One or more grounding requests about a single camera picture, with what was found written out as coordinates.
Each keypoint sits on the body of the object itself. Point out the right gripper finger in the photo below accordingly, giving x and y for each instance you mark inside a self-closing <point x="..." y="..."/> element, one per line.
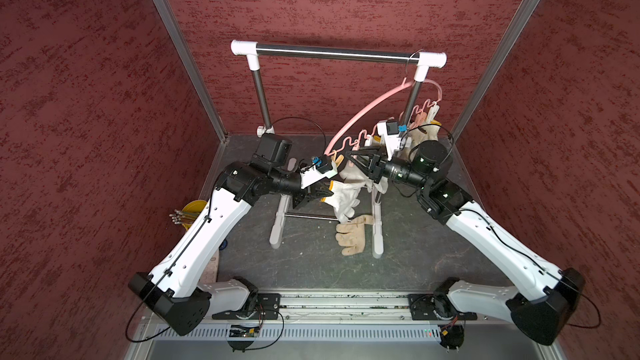
<point x="367" y="152"/>
<point x="353" y="172"/>

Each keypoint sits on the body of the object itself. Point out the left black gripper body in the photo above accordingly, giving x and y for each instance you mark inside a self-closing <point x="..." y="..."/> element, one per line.
<point x="299" y="196"/>

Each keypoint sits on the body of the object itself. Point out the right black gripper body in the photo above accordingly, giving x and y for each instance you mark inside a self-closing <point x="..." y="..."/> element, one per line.
<point x="380" y="167"/>

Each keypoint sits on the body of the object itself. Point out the yellow cuff white glove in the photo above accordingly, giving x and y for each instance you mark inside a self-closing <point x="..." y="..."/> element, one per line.
<point x="417" y="135"/>

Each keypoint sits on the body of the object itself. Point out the pink clip hanger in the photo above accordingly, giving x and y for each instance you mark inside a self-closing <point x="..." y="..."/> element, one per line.
<point x="342" y="140"/>

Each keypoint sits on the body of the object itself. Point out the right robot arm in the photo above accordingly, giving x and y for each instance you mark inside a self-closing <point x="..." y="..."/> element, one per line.
<point x="528" y="273"/>

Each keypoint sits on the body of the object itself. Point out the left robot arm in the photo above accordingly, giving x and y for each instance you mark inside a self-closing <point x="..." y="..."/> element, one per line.
<point x="171" y="289"/>

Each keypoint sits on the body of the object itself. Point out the yellow cup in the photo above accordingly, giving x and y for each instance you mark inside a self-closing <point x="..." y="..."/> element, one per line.
<point x="196" y="206"/>

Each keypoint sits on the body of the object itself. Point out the clothes rack with steel bars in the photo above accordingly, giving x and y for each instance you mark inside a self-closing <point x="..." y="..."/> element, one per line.
<point x="340" y="53"/>

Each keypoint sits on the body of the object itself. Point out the pencils in cup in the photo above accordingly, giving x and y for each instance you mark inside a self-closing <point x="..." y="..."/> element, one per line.
<point x="182" y="217"/>

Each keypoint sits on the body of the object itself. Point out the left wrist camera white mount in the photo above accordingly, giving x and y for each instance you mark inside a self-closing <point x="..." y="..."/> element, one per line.
<point x="321" y="167"/>

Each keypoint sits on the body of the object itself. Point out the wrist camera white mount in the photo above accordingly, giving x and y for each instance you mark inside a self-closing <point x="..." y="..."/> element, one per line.
<point x="321" y="167"/>
<point x="393" y="135"/>

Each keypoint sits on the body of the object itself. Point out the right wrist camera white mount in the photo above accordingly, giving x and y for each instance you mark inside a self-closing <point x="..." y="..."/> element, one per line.
<point x="393" y="135"/>

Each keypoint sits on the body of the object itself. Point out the aluminium front rail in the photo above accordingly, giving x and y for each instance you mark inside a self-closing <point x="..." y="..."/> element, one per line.
<point x="345" y="305"/>

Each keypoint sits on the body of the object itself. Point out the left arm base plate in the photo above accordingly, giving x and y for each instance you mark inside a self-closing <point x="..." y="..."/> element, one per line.
<point x="259" y="307"/>

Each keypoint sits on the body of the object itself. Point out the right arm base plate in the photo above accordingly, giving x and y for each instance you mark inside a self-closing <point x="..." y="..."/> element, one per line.
<point x="432" y="307"/>

